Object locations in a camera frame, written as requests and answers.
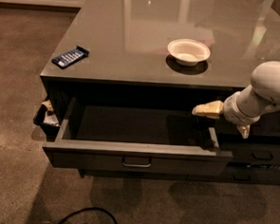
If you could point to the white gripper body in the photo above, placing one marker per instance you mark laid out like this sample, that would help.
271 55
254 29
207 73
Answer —
232 110

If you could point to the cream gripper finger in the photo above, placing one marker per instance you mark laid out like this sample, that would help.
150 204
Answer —
244 131
212 110

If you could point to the grey top drawer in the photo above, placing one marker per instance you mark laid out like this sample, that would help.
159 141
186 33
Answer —
136 140

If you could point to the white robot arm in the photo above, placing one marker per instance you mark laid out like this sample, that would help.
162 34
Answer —
246 106

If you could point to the right middle drawer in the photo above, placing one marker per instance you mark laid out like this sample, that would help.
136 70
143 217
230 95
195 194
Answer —
254 153

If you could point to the right bottom drawer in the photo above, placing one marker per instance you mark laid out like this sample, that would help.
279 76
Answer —
253 175

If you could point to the dark grey drawer cabinet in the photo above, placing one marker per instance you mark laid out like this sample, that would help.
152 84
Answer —
129 64

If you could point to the white bowl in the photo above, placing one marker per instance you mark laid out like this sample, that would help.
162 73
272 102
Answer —
188 52

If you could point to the black trash bin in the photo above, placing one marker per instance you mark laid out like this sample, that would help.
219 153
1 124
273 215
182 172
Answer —
46 119

